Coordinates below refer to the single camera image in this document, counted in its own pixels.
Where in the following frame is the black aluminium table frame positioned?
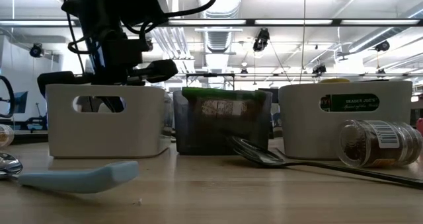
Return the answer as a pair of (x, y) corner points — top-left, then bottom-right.
(0, 130), (50, 145)

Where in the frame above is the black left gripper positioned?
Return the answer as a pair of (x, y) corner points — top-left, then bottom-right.
(36, 28), (178, 98)

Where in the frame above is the yellow-lidded spice jar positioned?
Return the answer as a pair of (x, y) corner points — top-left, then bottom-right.
(319, 77), (380, 112)

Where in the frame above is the black horizontal rail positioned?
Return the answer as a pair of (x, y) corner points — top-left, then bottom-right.
(171, 72), (423, 78)

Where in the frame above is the light grey plastic bin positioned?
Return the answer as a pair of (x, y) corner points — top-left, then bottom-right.
(45, 83), (171, 159)
(278, 81), (414, 161)

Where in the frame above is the black spoon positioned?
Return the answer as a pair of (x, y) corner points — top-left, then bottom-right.
(226, 134), (423, 189)

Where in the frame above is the dark grey plastic bin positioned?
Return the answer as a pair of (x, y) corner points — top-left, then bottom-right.
(173, 88), (274, 156)

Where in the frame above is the black linear light bar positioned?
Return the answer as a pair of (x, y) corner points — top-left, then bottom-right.
(0, 18), (423, 28)

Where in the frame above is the light-blue-handled spoon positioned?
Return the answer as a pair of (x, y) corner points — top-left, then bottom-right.
(0, 151), (139, 194)

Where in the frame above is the small glass spice jar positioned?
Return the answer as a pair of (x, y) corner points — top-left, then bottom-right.
(0, 124), (15, 148)
(336, 119), (423, 168)

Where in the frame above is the silver ventilation duct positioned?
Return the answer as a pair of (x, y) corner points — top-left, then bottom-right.
(198, 0), (244, 53)

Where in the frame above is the blue computer monitor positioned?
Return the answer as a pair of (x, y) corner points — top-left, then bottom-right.
(9, 91), (29, 114)

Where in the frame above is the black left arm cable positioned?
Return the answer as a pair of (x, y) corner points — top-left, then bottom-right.
(60, 0), (219, 75)

